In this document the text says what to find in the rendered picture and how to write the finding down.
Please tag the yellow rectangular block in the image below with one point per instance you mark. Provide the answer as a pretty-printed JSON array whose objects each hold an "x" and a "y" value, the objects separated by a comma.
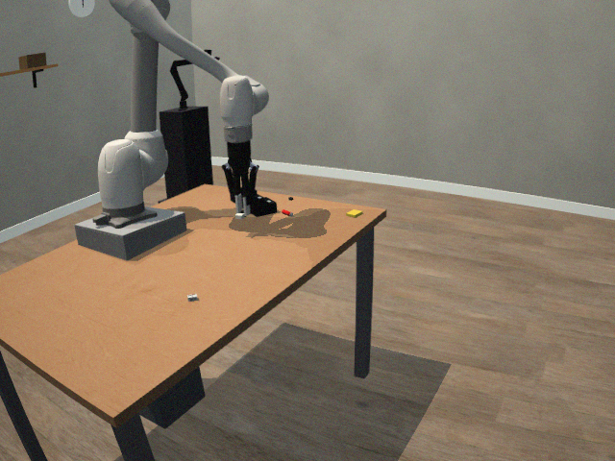
[{"x": 354, "y": 213}]

